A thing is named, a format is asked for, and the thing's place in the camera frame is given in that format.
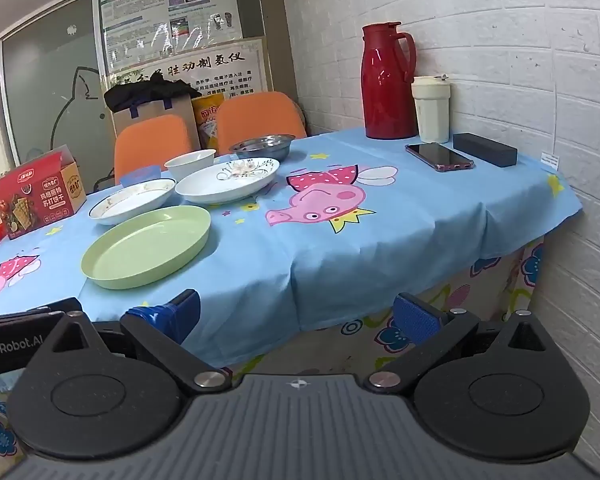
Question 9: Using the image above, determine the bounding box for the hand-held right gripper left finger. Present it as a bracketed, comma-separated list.
[44, 289, 232, 395]

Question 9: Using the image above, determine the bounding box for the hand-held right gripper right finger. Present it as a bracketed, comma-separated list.
[367, 292, 554, 392]

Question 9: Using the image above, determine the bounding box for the stainless steel bowl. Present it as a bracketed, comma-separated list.
[228, 134, 297, 162]

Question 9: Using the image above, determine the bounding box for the light green plastic plate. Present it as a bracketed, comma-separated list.
[81, 205, 212, 290]

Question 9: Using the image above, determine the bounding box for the floral under cloth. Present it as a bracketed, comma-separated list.
[0, 240, 546, 480]

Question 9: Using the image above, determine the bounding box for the blue printed tablecloth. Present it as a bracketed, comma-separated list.
[0, 127, 584, 368]

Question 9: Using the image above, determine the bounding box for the white plate with patterned rim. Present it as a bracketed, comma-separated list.
[88, 178, 177, 226]

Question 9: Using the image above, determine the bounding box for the blue translucent plastic bowl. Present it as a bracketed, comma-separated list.
[119, 164, 161, 189]

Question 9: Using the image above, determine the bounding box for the red cracker box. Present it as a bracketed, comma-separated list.
[0, 144, 88, 241]

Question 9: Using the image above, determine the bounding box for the white plate with flower print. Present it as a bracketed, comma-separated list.
[174, 157, 281, 205]

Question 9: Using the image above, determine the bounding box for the white ceramic bowl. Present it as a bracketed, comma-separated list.
[163, 149, 217, 183]

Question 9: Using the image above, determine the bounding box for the smartphone in pink case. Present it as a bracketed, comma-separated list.
[405, 142, 475, 173]

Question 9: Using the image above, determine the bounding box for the orange chair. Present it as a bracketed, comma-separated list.
[114, 114, 195, 186]
[216, 91, 308, 156]

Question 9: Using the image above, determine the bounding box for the black rectangular box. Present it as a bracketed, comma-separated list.
[452, 132, 518, 168]

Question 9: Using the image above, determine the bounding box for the cream lidded cup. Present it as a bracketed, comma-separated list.
[411, 75, 451, 144]

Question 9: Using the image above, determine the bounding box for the yellow snack packet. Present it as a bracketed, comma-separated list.
[191, 96, 226, 151]

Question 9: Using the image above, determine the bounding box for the brown cardboard box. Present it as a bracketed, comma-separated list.
[111, 94, 201, 148]

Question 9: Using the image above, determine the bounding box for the black cloth bag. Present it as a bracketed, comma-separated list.
[103, 74, 203, 112]

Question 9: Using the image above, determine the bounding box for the red thermos jug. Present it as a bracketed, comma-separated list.
[361, 22, 419, 140]

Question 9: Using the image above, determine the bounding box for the framed text board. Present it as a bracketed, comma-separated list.
[105, 36, 271, 100]

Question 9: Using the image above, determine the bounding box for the wall poster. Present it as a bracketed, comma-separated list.
[98, 0, 245, 75]

